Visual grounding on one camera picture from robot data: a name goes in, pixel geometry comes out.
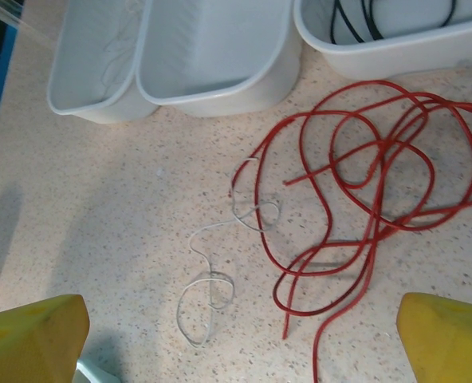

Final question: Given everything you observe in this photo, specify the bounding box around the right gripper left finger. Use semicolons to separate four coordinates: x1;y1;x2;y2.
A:
0;294;91;383

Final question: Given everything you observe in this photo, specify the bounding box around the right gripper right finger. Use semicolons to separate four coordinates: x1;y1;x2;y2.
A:
396;292;472;383

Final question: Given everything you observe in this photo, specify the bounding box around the thin red cable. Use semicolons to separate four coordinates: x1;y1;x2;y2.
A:
283;91;472;232
227;79;472;280
271;139;436;383

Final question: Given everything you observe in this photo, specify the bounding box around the thin white cable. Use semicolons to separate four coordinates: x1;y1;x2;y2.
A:
177;157;281;349

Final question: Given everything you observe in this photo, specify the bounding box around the thin black cable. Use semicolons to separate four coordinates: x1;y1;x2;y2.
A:
330;0;364;44
361;0;472;41

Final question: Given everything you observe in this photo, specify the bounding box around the white plastic bin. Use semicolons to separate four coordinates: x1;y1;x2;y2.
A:
134;0;304;119
293;0;472;81
46;0;154;124

